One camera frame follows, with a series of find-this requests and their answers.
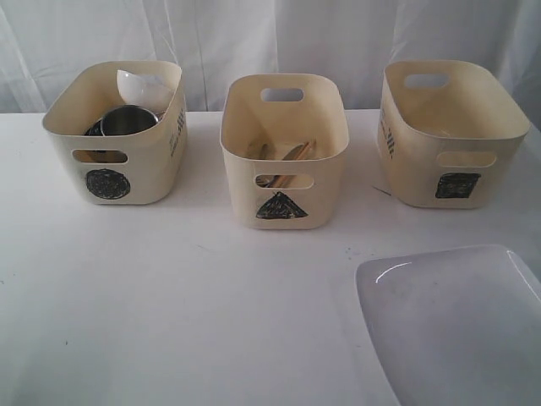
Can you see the steel spoon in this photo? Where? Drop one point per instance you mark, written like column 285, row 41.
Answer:
column 259, row 150

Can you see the white ceramic bowl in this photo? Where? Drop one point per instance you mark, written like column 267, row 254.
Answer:
column 145, row 90

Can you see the cream bin with circle mark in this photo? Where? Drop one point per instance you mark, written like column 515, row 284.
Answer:
column 131, row 169

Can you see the white backdrop curtain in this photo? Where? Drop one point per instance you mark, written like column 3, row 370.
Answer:
column 46, row 44

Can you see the shiny steel mug front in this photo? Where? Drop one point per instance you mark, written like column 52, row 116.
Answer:
column 94, row 129

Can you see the steel mug with wire handle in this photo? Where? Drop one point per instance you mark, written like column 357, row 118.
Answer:
column 126, row 120

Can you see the white square plate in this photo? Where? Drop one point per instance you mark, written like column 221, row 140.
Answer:
column 455, row 327

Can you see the brown wooden chopstick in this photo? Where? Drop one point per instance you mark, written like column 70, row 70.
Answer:
column 282, row 181

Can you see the cream bin with square mark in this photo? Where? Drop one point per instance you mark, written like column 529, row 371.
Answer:
column 448, row 131

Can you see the steel table knife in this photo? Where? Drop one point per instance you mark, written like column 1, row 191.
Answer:
column 291, row 155

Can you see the cream bin with triangle mark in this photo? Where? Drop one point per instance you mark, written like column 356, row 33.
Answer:
column 284, row 110

